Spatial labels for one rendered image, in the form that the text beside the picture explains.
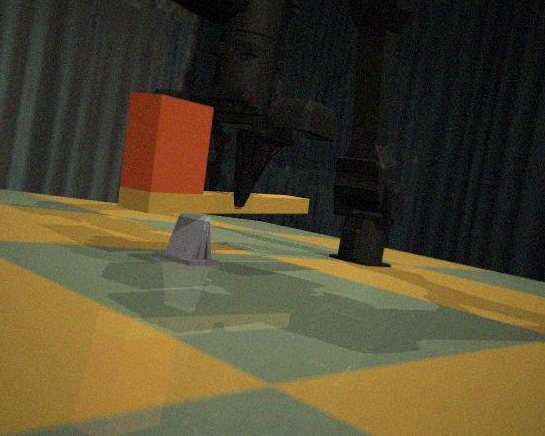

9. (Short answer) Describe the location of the orange block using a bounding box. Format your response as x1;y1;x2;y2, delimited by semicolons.
118;92;310;213

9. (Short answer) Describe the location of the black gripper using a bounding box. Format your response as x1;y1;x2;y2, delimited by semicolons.
152;31;338;207

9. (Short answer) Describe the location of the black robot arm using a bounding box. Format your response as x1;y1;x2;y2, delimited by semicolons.
172;0;414;267

